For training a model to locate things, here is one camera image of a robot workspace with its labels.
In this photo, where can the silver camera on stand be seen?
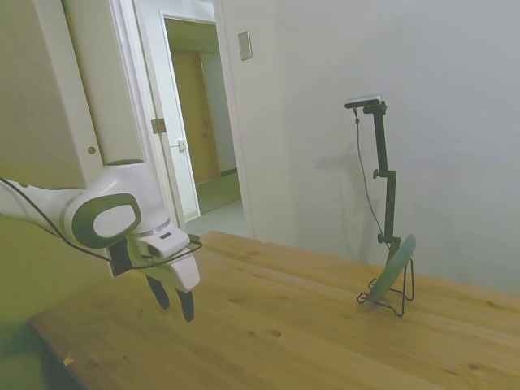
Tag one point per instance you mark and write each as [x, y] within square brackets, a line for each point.
[364, 100]

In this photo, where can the door strike plate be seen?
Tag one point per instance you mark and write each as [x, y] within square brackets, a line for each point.
[181, 145]

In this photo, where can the brown wooden door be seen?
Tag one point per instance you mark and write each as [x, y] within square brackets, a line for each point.
[193, 118]

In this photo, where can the grey wall switch plate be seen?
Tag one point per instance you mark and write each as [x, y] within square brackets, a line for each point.
[245, 45]

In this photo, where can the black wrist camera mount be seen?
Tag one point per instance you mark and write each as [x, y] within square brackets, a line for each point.
[120, 256]

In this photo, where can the black camera stand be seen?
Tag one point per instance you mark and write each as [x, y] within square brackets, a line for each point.
[390, 191]

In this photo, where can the grey-blue plate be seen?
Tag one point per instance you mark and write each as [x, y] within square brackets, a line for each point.
[392, 272]

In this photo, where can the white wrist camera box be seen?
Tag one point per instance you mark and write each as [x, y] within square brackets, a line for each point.
[162, 243]

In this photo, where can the small round door stopper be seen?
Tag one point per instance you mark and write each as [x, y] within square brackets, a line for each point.
[92, 150]

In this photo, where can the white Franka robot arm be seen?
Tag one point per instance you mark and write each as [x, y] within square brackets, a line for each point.
[48, 203]

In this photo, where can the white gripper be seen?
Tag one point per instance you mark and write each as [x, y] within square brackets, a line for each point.
[183, 271]

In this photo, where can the white door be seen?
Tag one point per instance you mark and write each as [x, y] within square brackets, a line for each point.
[118, 101]

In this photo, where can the metal door hinge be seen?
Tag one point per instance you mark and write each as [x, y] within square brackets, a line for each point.
[158, 126]

